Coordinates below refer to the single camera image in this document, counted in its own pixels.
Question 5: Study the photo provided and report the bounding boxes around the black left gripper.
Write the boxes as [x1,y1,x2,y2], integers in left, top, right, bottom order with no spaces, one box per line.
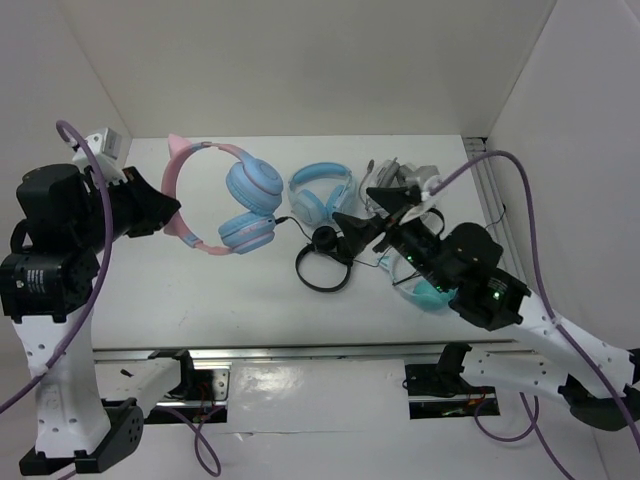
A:
[73,164,181,252]

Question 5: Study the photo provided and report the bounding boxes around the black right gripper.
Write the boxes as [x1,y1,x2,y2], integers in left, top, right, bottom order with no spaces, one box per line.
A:
[328,185,451,291]

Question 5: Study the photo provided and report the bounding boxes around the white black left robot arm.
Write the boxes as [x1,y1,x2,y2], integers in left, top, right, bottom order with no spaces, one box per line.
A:
[1,164,180,476]

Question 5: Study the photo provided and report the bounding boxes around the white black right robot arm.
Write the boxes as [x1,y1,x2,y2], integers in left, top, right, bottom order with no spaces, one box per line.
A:
[333,188,639,431]

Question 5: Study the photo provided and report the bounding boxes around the small black on-ear headphones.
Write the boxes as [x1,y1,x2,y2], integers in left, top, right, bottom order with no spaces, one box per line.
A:
[294,225,357,293]

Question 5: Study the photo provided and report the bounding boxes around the light blue over-ear headphones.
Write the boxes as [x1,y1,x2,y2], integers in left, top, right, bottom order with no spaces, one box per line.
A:
[287,162,358,227]

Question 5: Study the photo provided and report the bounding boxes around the white teal cat-ear headphones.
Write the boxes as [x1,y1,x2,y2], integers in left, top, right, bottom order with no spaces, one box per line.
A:
[379,252,457,313]

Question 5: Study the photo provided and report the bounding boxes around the grey white gaming headset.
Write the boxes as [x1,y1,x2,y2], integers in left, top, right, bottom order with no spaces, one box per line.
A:
[358,158,427,209]

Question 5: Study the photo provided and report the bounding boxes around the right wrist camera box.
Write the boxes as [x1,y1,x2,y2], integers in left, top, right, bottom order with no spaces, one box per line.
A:
[399,164,442,224]

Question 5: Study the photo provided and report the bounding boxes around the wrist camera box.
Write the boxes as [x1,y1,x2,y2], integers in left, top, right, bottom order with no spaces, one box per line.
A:
[84,127,122,166]
[399,164,442,224]

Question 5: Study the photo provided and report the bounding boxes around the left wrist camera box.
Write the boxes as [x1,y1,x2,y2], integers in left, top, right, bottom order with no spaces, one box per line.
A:
[84,127,122,166]

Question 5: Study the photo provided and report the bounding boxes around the aluminium side rail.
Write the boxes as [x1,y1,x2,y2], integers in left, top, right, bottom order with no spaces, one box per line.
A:
[470,157,526,281]

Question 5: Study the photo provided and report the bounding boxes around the aluminium front rail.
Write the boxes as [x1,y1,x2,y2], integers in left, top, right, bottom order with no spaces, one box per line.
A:
[94,341,526,363]

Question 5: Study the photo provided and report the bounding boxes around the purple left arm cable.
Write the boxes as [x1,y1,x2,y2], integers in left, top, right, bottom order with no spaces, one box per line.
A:
[0,119,222,480]

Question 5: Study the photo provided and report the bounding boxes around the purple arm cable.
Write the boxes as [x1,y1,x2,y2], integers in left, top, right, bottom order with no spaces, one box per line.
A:
[0,119,222,480]
[424,150,640,480]

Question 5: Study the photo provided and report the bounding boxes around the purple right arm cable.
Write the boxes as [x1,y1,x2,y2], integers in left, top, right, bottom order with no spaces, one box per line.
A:
[424,150,640,480]

